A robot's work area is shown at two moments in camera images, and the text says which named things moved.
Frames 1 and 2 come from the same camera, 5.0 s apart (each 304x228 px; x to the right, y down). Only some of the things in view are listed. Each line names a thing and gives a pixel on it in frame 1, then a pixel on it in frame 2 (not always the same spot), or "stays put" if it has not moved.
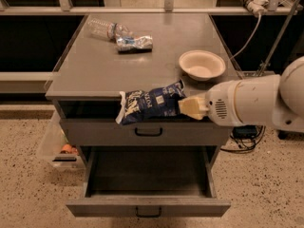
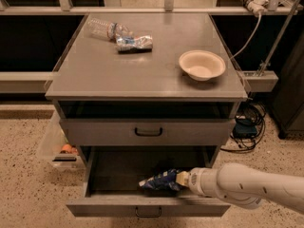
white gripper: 219,104 -> 196,180
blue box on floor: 244,131 stays put
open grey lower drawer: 150,181 stays put
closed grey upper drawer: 146,133 stays put
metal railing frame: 65,7 stays put
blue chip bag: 161,102 -> 165,180
